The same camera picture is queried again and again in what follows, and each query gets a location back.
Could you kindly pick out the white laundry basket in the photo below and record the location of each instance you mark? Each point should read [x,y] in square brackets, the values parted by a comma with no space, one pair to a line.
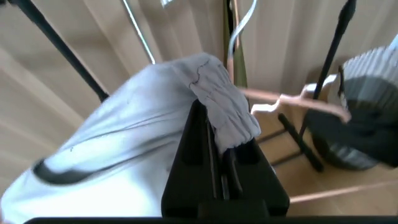
[367,77]

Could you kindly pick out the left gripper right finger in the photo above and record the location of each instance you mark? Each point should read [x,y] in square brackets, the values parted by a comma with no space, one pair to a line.
[258,186]

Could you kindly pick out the green printed shirt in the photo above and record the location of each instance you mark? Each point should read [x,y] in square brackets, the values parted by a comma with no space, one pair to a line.
[241,68]

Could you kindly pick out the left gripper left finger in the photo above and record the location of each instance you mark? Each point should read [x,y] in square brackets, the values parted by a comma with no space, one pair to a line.
[192,180]

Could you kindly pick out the pale grey shorts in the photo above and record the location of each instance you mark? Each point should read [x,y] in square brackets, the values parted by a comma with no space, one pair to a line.
[124,140]

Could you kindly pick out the beige curtain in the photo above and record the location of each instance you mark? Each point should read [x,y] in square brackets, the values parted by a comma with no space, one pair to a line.
[280,46]

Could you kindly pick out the black clothes rack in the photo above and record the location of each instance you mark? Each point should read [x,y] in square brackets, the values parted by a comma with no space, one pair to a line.
[62,46]

